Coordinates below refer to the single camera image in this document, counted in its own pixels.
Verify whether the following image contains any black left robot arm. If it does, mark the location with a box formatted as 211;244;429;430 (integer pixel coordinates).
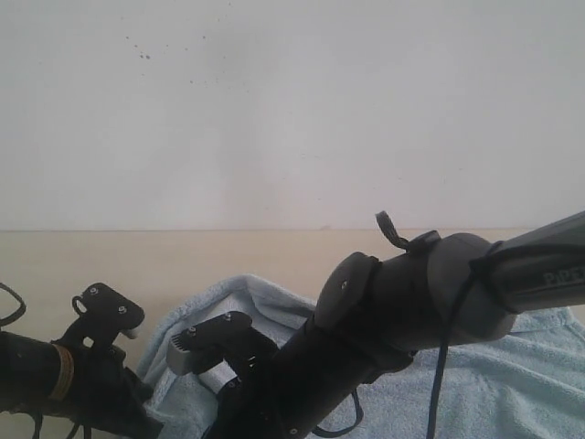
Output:
1;331;163;438

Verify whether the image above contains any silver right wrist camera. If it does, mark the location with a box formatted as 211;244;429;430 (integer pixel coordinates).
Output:
166;311;279;379

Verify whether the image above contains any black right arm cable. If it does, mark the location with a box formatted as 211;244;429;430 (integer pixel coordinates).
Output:
314;249;504;439

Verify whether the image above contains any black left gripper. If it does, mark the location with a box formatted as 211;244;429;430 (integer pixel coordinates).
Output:
49;341;163;439

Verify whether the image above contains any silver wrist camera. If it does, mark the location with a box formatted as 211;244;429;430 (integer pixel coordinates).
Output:
57;283;145;352
166;311;279;379

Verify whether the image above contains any light blue fleece towel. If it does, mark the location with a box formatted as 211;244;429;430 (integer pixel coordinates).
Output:
137;274;584;438

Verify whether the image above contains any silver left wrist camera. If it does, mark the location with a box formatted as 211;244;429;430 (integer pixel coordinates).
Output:
57;283;145;352

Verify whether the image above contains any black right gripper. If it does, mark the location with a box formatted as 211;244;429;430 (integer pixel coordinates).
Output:
205;322;414;438

